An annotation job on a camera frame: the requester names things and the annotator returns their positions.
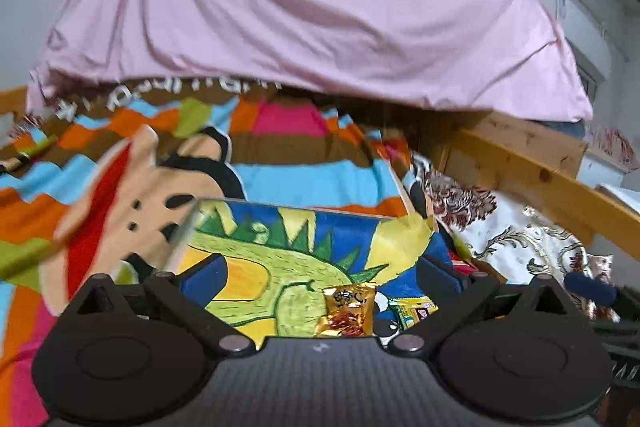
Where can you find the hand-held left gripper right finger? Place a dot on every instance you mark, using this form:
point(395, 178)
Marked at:
point(434, 279)

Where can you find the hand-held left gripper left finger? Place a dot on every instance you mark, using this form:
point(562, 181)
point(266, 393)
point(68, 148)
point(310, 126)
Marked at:
point(205, 279)

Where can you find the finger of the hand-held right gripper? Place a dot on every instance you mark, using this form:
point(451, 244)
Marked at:
point(592, 289)

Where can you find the dinosaur print cardboard box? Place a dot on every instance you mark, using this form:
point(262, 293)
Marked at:
point(280, 252)

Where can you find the red cloth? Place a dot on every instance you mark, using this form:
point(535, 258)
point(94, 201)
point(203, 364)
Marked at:
point(461, 268)

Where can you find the yellow green snack packet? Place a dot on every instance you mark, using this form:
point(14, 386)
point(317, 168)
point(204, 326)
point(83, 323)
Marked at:
point(415, 312)

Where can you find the white floral cloth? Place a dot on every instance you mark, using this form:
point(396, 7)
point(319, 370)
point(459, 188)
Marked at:
point(505, 227)

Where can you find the golden snack packet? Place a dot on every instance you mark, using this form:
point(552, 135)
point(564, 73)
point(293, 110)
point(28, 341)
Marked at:
point(347, 312)

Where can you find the colourful printed blanket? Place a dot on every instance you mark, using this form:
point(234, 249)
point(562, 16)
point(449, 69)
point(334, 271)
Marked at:
point(300, 177)

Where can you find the white air conditioner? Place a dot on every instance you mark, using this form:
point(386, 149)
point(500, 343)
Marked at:
point(585, 42)

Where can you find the pink bed sheet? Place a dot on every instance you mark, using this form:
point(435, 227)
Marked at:
point(300, 7)

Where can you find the wooden bed frame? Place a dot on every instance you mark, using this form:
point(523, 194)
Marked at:
point(525, 167)

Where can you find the red paper wall decoration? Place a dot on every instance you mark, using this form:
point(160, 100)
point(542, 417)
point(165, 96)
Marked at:
point(610, 144)

